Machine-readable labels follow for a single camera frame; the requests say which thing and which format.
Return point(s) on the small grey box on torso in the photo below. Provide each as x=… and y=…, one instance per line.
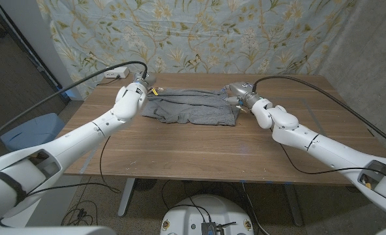
x=209, y=229

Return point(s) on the floral printed backdrop cloth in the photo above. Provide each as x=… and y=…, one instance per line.
x=196, y=36

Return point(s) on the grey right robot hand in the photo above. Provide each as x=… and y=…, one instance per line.
x=243, y=90

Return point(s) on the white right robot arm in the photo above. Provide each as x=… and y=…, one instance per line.
x=326, y=150

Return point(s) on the grey shorts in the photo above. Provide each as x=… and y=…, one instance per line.
x=193, y=109

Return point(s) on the white table leg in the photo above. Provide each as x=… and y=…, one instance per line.
x=126, y=199

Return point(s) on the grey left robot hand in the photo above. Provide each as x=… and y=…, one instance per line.
x=145, y=81

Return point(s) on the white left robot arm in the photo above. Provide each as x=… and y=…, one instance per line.
x=66, y=147

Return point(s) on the white power strip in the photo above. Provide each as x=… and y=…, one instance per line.
x=116, y=73

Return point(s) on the grey table leg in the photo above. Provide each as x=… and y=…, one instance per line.
x=294, y=209

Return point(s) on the blue plastic bin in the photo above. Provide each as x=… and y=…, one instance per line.
x=33, y=130

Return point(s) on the white robot torso base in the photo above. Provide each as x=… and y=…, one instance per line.
x=225, y=212

